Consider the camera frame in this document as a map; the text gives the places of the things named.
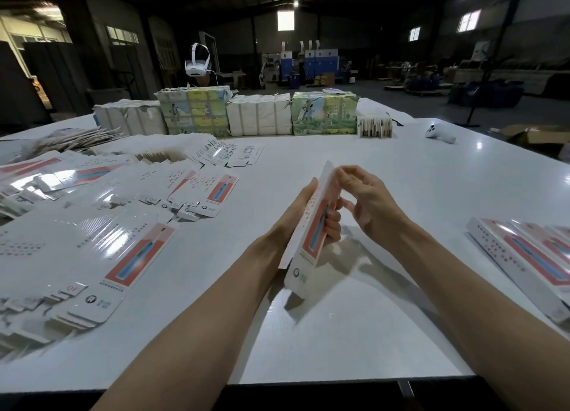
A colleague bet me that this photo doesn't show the person's left hand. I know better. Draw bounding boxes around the person's left hand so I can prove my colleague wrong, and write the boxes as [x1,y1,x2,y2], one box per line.
[258,177,342,278]

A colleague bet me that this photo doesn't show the person's right hand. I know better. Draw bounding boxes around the person's right hand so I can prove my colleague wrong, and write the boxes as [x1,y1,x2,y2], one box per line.
[335,165,424,256]

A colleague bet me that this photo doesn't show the red white carton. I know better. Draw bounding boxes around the red white carton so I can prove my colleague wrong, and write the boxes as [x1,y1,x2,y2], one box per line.
[278,162,343,299]

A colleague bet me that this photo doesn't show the pile of carton blanks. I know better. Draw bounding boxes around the pile of carton blanks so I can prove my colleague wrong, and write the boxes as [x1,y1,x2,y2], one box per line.
[0,132,264,354]

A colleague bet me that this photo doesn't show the person's left forearm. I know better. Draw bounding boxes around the person's left forearm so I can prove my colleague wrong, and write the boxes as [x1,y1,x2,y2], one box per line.
[93,246,286,411]

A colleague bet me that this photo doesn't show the person's right forearm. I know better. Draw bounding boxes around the person's right forearm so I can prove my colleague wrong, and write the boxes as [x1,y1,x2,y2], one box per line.
[396,232,570,411]

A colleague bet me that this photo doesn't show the small beige card stack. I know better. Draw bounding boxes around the small beige card stack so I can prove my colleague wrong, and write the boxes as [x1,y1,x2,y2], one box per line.
[358,114,393,138]

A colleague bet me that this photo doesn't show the small white object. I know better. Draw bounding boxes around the small white object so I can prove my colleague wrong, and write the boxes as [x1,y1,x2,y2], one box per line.
[426,121,456,144]

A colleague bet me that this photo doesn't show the green printed carton bundle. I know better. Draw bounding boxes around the green printed carton bundle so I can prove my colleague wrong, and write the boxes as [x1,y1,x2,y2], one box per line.
[291,89,359,137]

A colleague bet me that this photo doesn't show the row of white cartons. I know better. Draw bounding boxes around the row of white cartons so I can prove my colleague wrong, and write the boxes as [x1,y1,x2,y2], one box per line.
[227,94,293,137]
[93,100,167,137]

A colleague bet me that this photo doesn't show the green yellow carton bundle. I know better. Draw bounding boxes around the green yellow carton bundle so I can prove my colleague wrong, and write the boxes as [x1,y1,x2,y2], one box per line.
[156,86,235,137]

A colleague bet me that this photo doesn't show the blue machine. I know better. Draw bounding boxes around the blue machine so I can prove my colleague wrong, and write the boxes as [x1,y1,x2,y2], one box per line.
[280,41,340,87]

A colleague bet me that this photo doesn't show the blue bins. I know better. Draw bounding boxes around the blue bins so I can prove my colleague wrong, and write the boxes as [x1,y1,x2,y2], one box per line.
[448,79,525,109]

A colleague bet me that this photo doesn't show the black floor stand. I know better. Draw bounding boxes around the black floor stand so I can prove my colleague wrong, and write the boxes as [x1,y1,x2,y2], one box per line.
[456,0,518,128]

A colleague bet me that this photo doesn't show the open cardboard box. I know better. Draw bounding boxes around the open cardboard box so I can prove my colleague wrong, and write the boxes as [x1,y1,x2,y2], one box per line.
[503,125,570,158]

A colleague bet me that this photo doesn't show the white headset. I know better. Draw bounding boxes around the white headset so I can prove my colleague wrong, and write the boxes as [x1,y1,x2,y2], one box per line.
[184,43,212,78]

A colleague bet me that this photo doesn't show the grey crate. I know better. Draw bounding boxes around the grey crate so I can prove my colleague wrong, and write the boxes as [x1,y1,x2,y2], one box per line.
[87,87,131,105]

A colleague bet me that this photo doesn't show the pile of grey flat sheets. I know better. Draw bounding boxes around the pile of grey flat sheets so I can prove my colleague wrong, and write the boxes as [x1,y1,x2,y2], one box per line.
[0,125,121,162]

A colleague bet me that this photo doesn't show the dark grey cabinet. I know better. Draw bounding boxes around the dark grey cabinet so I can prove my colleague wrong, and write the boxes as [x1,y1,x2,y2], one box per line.
[22,41,88,113]

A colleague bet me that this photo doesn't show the double wall window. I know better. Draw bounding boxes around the double wall window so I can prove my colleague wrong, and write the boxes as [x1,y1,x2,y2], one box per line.
[457,10,482,33]

